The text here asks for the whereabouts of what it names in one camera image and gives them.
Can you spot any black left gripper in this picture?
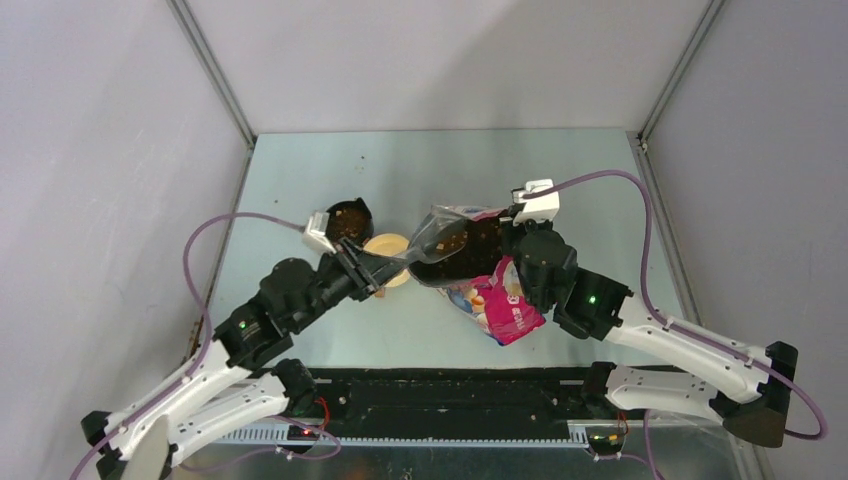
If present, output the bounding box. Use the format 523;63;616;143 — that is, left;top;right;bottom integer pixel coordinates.
290;235;408;331

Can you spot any pink blue cat food bag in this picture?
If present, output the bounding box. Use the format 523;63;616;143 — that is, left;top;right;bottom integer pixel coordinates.
412;205;546;346

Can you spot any translucent plastic scoop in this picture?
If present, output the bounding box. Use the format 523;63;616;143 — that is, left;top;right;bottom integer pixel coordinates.
389;220;468;265

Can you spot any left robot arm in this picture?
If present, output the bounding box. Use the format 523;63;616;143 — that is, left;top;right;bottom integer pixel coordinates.
81;240;419;479

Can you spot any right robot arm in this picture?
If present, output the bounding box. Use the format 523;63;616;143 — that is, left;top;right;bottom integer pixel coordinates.
500;216;798;448

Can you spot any cream cat-shaped pet bowl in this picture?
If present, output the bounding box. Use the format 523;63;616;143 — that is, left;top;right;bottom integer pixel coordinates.
364;233;410;289

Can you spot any brown pet food kibble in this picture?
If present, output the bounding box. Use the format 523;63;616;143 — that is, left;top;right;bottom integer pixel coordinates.
409;217;505;287

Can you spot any black cat-shaped pet bowl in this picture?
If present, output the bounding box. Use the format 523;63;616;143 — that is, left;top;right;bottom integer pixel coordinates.
326;197;374;245

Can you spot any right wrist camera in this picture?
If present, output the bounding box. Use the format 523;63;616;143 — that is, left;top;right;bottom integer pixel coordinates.
509;179;560;226

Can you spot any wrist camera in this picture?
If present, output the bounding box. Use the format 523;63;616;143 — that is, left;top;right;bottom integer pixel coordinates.
509;179;560;226
301;211;336;254

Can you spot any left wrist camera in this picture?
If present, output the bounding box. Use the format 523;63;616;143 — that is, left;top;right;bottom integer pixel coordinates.
301;211;336;254

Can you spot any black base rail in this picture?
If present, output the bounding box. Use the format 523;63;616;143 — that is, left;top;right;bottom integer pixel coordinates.
284;367;644;442

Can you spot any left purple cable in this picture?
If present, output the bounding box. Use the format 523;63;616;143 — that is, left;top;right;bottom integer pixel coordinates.
69;211;342;480

